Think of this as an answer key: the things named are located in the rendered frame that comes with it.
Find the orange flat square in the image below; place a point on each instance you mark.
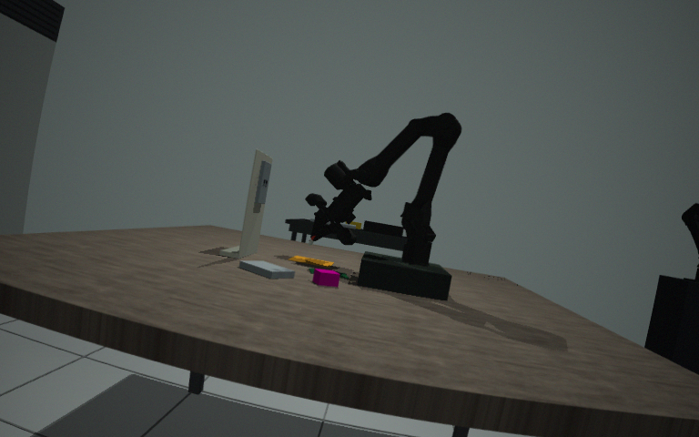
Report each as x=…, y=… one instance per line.
x=317, y=262

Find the magenta block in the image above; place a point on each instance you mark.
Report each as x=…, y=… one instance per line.
x=328, y=278

